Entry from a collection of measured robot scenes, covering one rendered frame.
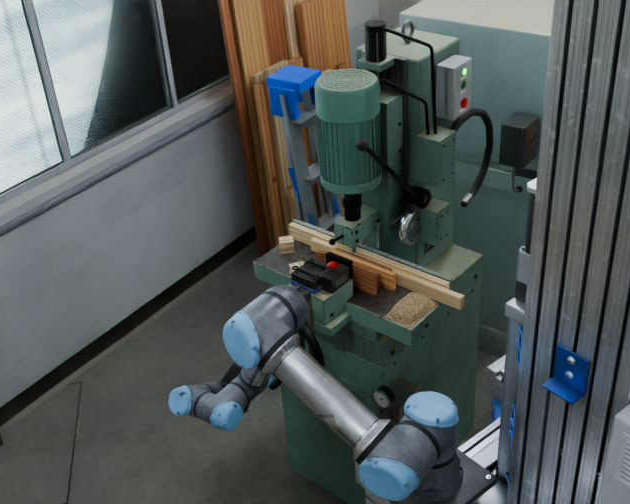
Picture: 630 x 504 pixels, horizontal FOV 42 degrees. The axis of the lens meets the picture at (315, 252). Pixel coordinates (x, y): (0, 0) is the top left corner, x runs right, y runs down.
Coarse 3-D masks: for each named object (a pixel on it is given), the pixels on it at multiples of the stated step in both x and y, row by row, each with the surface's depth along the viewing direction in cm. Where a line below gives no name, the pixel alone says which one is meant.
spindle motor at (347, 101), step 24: (336, 72) 228; (360, 72) 226; (336, 96) 216; (360, 96) 217; (336, 120) 220; (360, 120) 220; (336, 144) 224; (336, 168) 229; (360, 168) 228; (336, 192) 233; (360, 192) 232
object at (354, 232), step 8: (368, 208) 251; (368, 216) 247; (376, 216) 250; (336, 224) 245; (344, 224) 244; (352, 224) 243; (360, 224) 244; (368, 224) 248; (336, 232) 246; (344, 232) 244; (352, 232) 242; (360, 232) 246; (368, 232) 249; (344, 240) 246; (352, 240) 244; (360, 240) 247
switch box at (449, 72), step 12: (444, 60) 237; (456, 60) 236; (468, 60) 236; (444, 72) 234; (456, 72) 233; (468, 72) 238; (444, 84) 236; (456, 84) 235; (468, 84) 240; (444, 96) 238; (456, 96) 237; (468, 96) 242; (444, 108) 240; (456, 108) 239; (468, 108) 245
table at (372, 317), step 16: (272, 256) 263; (288, 256) 262; (304, 256) 262; (256, 272) 262; (272, 272) 257; (288, 272) 255; (384, 288) 244; (400, 288) 244; (352, 304) 239; (368, 304) 238; (384, 304) 238; (336, 320) 238; (352, 320) 242; (368, 320) 237; (384, 320) 233; (432, 320) 236; (400, 336) 231; (416, 336) 231
